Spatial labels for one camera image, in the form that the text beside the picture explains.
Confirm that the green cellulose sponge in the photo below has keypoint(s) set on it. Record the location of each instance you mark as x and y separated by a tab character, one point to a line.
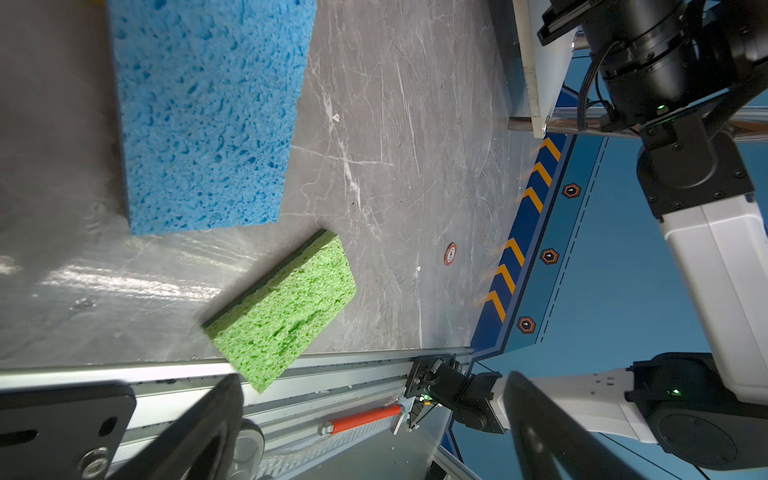
267	329

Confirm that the white two-tier metal shelf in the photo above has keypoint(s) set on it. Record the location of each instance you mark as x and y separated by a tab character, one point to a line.
540	66

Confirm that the red handled tool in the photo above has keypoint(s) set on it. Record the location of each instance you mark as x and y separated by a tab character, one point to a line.
349	422

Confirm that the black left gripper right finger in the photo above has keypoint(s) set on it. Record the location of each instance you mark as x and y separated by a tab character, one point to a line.
549	442

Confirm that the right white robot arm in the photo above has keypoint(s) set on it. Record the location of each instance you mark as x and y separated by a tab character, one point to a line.
707	409

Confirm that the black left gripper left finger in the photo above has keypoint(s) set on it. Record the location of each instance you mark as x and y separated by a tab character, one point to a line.
198	445

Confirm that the small red ring marker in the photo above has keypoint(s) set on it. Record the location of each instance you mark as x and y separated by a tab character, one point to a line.
450	254

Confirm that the blue cellulose sponge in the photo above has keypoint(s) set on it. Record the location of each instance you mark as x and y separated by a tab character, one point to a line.
208	94

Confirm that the aluminium front rail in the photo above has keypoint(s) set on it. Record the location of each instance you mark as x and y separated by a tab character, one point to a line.
328	416

